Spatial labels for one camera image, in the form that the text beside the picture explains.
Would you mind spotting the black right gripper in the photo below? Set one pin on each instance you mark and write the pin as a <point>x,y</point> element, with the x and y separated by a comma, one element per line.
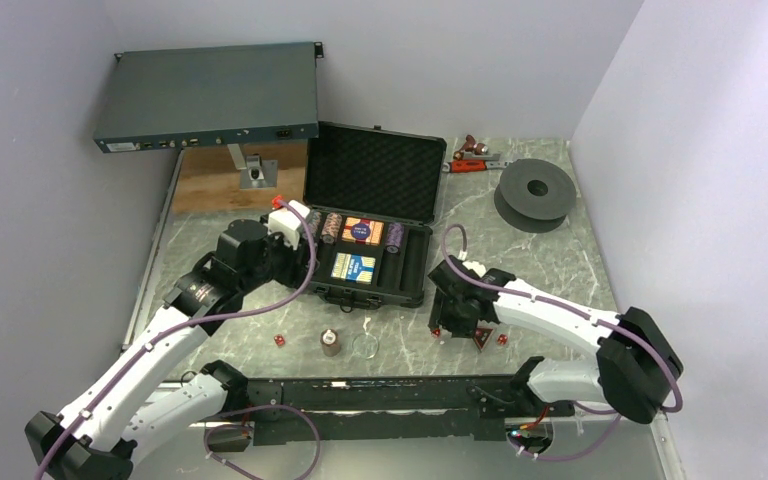
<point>440,316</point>

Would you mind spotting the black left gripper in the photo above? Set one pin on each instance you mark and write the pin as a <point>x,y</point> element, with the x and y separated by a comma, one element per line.
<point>295,274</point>

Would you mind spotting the brown poker chip stack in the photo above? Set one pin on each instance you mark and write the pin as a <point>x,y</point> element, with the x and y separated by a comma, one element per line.
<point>330,342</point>

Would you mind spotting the black poker set case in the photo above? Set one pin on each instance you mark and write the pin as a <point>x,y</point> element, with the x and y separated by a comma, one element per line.
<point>380,175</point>

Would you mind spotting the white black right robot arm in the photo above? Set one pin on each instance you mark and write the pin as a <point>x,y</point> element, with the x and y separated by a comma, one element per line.
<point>626,362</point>

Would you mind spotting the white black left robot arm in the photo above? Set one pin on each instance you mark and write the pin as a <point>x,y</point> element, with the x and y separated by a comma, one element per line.
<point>255,268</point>

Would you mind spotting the red black triangle button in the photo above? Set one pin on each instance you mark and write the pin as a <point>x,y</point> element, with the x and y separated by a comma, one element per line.
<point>481,336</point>

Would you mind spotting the blue card deck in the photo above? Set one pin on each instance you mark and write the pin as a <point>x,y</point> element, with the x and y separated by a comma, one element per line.
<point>353,268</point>

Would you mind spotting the orange card deck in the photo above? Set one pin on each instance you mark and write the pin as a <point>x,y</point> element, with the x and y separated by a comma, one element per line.
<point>362,231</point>

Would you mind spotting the purple poker chip stack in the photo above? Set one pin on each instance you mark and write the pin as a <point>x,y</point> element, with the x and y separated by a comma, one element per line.
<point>394,237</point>

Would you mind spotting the clear round dealer disc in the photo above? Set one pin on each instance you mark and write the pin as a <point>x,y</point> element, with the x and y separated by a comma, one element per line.
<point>365,346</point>

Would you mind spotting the brown wooden board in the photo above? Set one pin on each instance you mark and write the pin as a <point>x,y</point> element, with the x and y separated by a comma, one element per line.
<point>208,180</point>

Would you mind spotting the black filament spool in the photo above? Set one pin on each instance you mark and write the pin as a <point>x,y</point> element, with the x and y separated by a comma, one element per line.
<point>534,195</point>

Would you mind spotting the red grey clamp tool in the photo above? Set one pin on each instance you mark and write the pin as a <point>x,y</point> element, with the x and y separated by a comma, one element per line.
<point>469,164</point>

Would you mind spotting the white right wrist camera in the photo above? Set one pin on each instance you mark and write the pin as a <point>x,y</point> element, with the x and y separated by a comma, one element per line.
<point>472,269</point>

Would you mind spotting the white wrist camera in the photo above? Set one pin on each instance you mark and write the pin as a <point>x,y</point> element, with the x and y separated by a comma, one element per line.
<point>283,221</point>
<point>472,269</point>

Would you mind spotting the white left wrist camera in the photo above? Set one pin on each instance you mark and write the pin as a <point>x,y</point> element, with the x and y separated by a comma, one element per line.
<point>283,221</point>

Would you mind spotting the grey metal bracket stand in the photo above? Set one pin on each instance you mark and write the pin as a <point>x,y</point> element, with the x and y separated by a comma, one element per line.
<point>255,172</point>

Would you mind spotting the grey rack network switch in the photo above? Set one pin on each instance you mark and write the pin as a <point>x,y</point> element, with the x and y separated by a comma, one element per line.
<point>193,97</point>

